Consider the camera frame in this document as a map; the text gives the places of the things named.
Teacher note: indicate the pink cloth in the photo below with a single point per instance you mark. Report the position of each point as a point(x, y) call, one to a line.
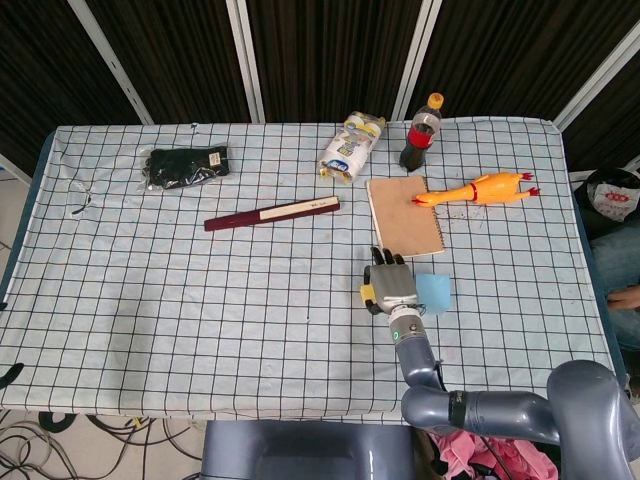
point(470, 450)

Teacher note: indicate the pack of white tape rolls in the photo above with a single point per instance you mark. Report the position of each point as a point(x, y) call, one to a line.
point(350, 147)

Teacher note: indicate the large blue foam cube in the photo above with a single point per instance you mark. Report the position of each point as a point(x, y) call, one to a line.
point(434, 292)

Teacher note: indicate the small yellow foam cube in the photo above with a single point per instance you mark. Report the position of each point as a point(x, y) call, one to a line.
point(365, 293)

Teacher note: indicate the seated person in jeans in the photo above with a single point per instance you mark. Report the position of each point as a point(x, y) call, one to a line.
point(617, 260)

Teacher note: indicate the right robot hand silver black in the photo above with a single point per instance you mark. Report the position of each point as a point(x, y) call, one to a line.
point(395, 287)

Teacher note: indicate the yellow rubber chicken toy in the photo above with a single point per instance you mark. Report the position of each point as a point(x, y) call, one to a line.
point(490, 187)

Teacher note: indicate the brown spiral notebook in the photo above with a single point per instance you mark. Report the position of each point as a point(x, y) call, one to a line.
point(405, 225)

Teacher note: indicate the black tape roll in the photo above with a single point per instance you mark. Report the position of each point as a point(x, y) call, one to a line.
point(57, 422)

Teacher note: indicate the dark red folded fan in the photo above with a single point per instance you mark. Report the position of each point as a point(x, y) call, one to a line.
point(270, 215)

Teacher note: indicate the white plastic bag red print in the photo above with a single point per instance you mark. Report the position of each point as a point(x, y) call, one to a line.
point(612, 195)

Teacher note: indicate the black gloves in plastic bag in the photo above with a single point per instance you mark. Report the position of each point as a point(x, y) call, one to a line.
point(185, 167)

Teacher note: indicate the cola bottle red label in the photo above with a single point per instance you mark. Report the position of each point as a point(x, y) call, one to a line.
point(417, 145)

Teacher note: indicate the right robot arm grey-blue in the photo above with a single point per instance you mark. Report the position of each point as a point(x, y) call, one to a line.
point(500, 410)

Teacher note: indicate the white black checkered tablecloth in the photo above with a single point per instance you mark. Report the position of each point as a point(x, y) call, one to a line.
point(200, 310)

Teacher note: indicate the grey-blue robot torso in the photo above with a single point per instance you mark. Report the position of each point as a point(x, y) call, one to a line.
point(300, 450)

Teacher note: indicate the white partition post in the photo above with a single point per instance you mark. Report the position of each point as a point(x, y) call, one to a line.
point(415, 60)
point(245, 60)
point(600, 75)
point(110, 60)

